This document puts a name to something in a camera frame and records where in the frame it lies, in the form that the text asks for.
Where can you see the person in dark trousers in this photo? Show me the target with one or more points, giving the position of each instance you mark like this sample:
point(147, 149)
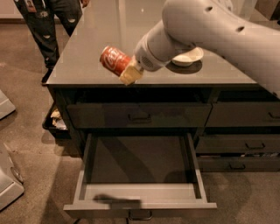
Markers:
point(39, 17)

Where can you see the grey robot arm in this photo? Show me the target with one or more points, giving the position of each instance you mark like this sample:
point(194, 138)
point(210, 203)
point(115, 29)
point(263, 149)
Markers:
point(185, 24)

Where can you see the dark bottom right drawer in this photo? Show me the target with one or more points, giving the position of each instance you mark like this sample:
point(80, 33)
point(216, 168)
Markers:
point(239, 164)

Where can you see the white paper bowl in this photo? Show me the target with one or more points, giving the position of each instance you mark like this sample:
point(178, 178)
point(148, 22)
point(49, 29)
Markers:
point(187, 58)

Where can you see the black bin with trash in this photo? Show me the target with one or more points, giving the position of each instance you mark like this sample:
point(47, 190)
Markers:
point(54, 124)

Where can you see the dark top left drawer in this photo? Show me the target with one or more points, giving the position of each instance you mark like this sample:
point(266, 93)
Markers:
point(138, 115)

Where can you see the dark middle right drawer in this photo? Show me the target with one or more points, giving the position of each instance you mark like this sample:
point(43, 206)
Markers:
point(216, 144)

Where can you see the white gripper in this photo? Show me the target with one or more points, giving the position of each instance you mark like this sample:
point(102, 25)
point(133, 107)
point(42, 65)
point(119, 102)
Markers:
point(144, 55)

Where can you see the grey object at left edge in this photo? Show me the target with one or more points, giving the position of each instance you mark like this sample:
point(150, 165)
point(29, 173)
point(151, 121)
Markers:
point(6, 106)

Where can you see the open grey middle drawer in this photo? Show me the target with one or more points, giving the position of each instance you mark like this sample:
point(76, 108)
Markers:
point(139, 178)

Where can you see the dark cabinet with grey counter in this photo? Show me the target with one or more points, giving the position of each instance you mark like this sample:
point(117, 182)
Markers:
point(80, 77)

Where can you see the dark top right drawer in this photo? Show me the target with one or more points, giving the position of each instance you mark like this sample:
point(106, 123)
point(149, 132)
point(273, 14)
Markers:
point(244, 114)

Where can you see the red coke can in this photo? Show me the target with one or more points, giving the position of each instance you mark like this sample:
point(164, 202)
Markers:
point(114, 60)

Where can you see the dark drawer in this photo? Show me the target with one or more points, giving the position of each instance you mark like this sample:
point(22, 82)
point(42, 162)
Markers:
point(138, 115)
point(244, 114)
point(216, 144)
point(239, 164)

